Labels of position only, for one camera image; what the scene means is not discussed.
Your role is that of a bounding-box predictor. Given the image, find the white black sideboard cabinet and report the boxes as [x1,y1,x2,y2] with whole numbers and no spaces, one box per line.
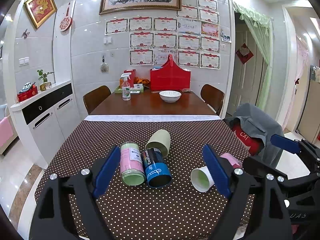
[10,80,80,169]

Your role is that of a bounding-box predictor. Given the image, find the red gold framed picture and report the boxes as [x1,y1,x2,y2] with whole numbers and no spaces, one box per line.
[24,0,57,29]

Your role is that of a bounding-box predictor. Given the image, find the green door curtain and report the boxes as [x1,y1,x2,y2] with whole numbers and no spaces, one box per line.
[231,0,273,111]

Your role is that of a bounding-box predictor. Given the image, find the green tray on table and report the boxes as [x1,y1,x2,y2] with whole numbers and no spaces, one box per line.
[114,83,145,94]

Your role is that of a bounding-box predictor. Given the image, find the white ceramic bowl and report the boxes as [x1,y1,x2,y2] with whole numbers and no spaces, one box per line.
[159,90,182,103]

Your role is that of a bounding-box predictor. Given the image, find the red diamond door decoration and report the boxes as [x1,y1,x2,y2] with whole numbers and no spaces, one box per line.
[236,43,254,64]

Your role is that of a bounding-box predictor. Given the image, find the clear cup pink green paper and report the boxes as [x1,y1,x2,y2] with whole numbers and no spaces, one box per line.
[120,141,145,186]

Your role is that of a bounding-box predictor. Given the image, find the blue black cup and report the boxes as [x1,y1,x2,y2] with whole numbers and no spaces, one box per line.
[142,148,172,188]

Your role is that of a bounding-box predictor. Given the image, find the large red gift box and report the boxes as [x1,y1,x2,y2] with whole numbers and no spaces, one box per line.
[150,54,191,92]

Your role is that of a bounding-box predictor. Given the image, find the small potted plant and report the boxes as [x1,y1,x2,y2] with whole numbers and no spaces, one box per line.
[37,69,54,92]

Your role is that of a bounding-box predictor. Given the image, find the red round wall ornament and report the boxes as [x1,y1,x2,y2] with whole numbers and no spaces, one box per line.
[59,3,72,32]

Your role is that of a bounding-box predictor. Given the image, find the white paper cup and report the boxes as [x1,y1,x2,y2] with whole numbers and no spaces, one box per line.
[190,166,215,193]

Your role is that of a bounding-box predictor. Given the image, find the left wooden chair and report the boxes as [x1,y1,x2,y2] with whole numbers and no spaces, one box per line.
[83,86,111,114]

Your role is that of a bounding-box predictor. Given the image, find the red box on cabinet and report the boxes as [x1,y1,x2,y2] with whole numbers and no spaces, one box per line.
[17,82,38,102]

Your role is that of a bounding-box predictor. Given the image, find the wooden chair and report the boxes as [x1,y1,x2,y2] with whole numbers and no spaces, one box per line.
[83,86,111,114]
[200,84,225,115]

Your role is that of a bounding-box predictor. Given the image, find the small red gift bag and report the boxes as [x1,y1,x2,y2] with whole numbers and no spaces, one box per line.
[124,69,136,88]

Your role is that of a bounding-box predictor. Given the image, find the oranges on table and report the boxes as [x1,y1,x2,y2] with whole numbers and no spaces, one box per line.
[134,77,150,86]

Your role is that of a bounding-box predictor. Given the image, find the hanging wall bottle ornament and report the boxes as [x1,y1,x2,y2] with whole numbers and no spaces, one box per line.
[100,55,108,73]

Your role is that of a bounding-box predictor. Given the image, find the pink cloth on sofa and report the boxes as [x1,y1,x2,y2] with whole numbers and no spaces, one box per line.
[0,116,14,147]

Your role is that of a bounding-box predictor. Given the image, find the grey jacket on chair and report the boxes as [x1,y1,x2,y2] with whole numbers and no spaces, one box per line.
[223,103,284,168]

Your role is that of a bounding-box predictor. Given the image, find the right wooden chair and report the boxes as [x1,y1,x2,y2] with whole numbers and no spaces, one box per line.
[200,84,225,115]

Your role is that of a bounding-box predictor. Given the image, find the pale green plastic cup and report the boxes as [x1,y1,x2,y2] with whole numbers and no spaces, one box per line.
[145,129,171,158]

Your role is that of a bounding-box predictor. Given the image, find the clear spray bottle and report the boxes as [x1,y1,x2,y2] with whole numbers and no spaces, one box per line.
[121,73,131,101]

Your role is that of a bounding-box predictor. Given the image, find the red cat cushion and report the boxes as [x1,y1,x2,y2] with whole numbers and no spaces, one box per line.
[232,124,264,156]

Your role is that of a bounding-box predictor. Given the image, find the brown polka dot tablecloth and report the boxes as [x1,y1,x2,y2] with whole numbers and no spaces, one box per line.
[35,120,249,239]

